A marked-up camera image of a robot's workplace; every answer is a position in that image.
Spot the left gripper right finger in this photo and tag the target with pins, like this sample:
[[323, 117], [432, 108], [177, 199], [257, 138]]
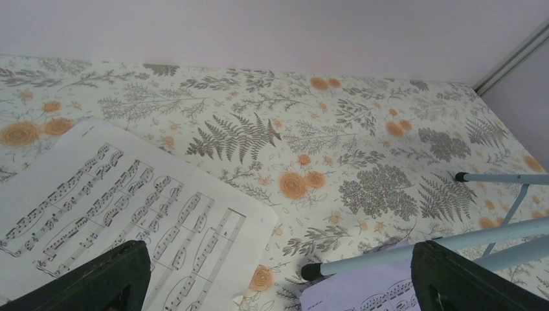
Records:
[[444, 280]]

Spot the floral patterned table mat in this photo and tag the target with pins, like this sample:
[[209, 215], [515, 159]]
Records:
[[349, 165]]

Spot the white sheet music paper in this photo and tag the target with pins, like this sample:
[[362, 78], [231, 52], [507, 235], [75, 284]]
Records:
[[100, 186]]

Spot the light blue music stand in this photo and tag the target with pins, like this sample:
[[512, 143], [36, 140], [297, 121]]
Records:
[[507, 245]]

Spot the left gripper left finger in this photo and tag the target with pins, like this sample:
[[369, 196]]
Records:
[[116, 280]]

